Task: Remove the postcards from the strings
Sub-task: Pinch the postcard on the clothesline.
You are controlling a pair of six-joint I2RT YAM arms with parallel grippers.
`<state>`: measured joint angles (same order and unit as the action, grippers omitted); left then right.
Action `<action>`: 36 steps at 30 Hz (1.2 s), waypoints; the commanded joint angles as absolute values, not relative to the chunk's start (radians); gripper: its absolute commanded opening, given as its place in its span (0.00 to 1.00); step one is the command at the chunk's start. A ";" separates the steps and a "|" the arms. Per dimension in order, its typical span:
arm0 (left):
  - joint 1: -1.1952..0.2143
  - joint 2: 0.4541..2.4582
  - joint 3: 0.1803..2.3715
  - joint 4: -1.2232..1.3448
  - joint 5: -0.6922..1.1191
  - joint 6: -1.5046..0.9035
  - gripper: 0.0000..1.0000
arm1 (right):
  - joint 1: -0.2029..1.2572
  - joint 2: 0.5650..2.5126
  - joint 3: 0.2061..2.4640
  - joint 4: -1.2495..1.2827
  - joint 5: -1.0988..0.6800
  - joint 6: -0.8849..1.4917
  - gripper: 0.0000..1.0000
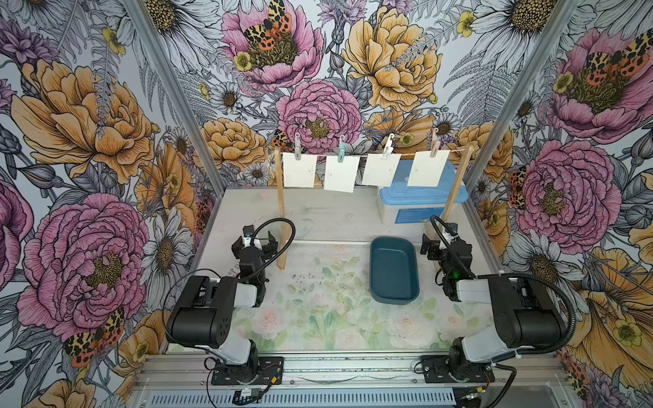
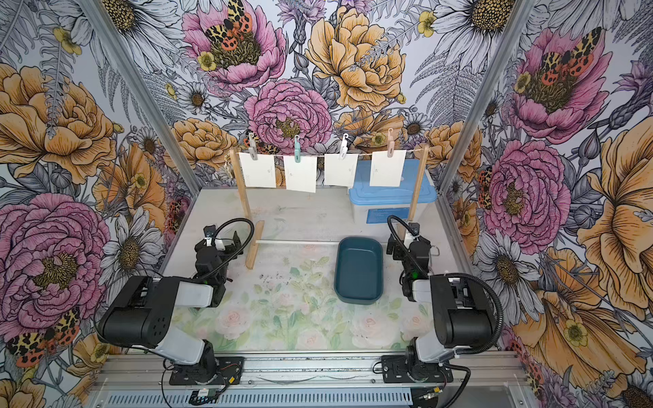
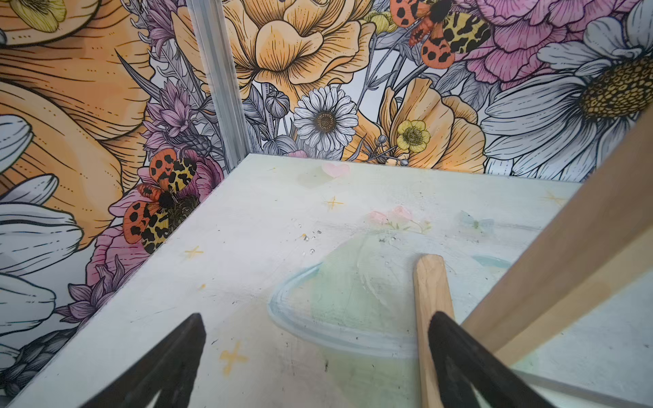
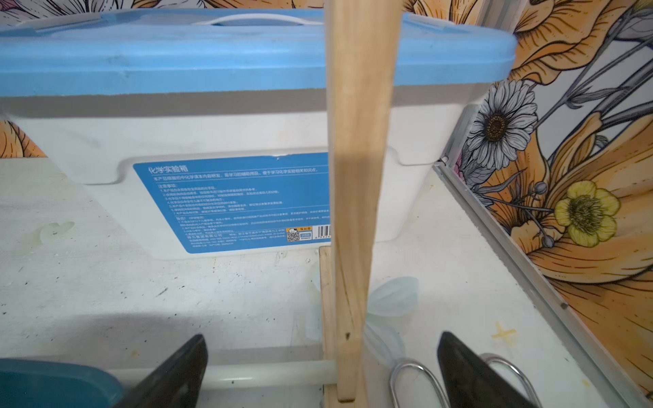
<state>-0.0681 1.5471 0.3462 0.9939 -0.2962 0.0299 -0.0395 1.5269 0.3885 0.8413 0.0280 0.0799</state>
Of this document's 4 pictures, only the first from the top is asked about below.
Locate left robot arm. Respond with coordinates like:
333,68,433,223
166,225,279,384

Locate white postcard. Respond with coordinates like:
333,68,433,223
282,153,318,189
323,156,360,193
362,154,401,188
407,150,450,188

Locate wooden post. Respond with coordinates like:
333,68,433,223
274,148,290,270
440,146,473,221

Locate aluminium front rail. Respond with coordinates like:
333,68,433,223
128,351,583,407

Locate teal clothespin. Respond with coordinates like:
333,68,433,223
338,135,346,163

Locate dark teal tray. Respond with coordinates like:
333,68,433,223
369,236,420,305

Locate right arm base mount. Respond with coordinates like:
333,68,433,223
413,355,495,384

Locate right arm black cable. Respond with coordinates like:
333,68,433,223
429,215,577,408

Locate twine string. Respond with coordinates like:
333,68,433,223
274,146,473,159

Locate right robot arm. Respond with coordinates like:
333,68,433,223
415,236,577,383

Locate right wooden post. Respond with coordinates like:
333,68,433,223
440,146,473,221

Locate blue lidded storage box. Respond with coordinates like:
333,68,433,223
377,160,456,224

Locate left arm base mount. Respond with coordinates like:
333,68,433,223
209,356,285,386

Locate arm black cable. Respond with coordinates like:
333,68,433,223
429,215,577,408
161,218,297,338

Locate pink clothespin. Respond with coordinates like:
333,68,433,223
430,129,440,158

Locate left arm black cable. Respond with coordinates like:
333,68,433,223
161,218,297,338

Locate grey clothespin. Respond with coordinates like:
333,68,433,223
294,133,302,161

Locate left wooden post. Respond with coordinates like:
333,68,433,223
274,148,290,270

